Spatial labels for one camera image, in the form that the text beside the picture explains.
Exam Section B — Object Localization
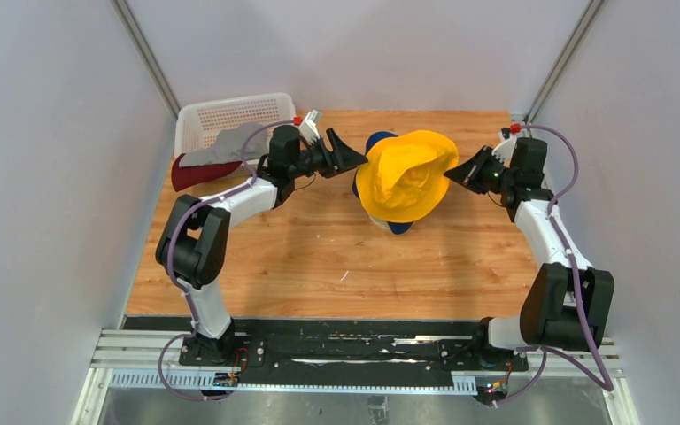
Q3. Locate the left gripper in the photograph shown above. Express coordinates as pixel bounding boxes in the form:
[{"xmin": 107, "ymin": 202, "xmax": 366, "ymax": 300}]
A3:
[{"xmin": 288, "ymin": 128, "xmax": 367, "ymax": 180}]

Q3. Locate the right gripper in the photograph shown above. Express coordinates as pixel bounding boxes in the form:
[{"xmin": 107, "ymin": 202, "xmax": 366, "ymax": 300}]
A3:
[{"xmin": 444, "ymin": 146, "xmax": 515, "ymax": 195}]

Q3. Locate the yellow hat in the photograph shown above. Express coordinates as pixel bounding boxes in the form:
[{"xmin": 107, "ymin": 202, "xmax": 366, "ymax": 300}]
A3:
[{"xmin": 357, "ymin": 130, "xmax": 460, "ymax": 223}]

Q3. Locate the blue hat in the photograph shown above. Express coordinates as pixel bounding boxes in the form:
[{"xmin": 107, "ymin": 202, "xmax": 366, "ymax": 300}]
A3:
[{"xmin": 352, "ymin": 131, "xmax": 414, "ymax": 235}]

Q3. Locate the grey hat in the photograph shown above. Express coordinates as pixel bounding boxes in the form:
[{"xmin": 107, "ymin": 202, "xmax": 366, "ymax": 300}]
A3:
[{"xmin": 179, "ymin": 122, "xmax": 268, "ymax": 167}]

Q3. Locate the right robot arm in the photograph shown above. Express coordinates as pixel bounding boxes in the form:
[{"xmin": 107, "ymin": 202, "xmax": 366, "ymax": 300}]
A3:
[{"xmin": 444, "ymin": 136, "xmax": 614, "ymax": 369}]

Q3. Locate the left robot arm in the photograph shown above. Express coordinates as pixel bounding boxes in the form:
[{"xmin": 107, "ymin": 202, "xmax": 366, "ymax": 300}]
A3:
[{"xmin": 155, "ymin": 120, "xmax": 367, "ymax": 366}]

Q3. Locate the wooden hat stand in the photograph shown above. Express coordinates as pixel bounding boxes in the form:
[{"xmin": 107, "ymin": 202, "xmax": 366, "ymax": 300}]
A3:
[{"xmin": 368, "ymin": 214, "xmax": 391, "ymax": 233}]

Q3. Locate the white plastic basket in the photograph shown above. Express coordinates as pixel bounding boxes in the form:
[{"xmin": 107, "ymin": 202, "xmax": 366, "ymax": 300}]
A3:
[{"xmin": 174, "ymin": 92, "xmax": 296, "ymax": 157}]

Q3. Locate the dark red hat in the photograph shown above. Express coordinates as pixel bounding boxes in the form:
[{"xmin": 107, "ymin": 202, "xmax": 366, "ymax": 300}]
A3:
[{"xmin": 170, "ymin": 154, "xmax": 242, "ymax": 192}]

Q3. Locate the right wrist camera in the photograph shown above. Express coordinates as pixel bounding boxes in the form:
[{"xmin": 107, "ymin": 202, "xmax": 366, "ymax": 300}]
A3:
[{"xmin": 491, "ymin": 123, "xmax": 522, "ymax": 165}]

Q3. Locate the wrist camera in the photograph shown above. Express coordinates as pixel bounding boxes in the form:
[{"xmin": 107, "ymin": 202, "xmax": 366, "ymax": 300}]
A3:
[
  {"xmin": 491, "ymin": 123, "xmax": 522, "ymax": 165},
  {"xmin": 293, "ymin": 109, "xmax": 321, "ymax": 144}
]

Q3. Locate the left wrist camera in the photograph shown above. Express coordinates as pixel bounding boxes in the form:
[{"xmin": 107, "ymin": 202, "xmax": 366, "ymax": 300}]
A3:
[{"xmin": 293, "ymin": 109, "xmax": 321, "ymax": 144}]

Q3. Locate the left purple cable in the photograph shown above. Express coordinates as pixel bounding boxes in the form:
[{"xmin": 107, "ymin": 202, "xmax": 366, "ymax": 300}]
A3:
[{"xmin": 157, "ymin": 117, "xmax": 306, "ymax": 403}]

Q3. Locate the purple cable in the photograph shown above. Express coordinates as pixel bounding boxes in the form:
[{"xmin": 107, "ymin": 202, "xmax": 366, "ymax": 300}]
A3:
[
  {"xmin": 157, "ymin": 117, "xmax": 306, "ymax": 403},
  {"xmin": 489, "ymin": 121, "xmax": 615, "ymax": 407}
]

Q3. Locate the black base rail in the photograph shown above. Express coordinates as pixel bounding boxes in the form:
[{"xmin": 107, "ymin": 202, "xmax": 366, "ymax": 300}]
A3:
[{"xmin": 90, "ymin": 315, "xmax": 622, "ymax": 406}]

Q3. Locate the right aluminium frame post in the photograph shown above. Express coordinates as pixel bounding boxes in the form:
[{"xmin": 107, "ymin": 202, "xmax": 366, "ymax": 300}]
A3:
[{"xmin": 522, "ymin": 0, "xmax": 607, "ymax": 123}]

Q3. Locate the aluminium frame post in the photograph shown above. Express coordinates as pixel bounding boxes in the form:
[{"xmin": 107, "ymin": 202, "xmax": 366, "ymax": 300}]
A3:
[
  {"xmin": 110, "ymin": 0, "xmax": 182, "ymax": 119},
  {"xmin": 522, "ymin": 0, "xmax": 607, "ymax": 123}
]

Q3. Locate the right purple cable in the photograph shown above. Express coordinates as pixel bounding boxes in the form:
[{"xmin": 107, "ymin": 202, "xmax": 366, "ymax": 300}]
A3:
[{"xmin": 489, "ymin": 121, "xmax": 615, "ymax": 407}]

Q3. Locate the left aluminium frame post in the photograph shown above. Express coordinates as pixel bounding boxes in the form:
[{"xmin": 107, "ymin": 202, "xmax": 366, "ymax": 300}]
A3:
[{"xmin": 110, "ymin": 0, "xmax": 182, "ymax": 119}]

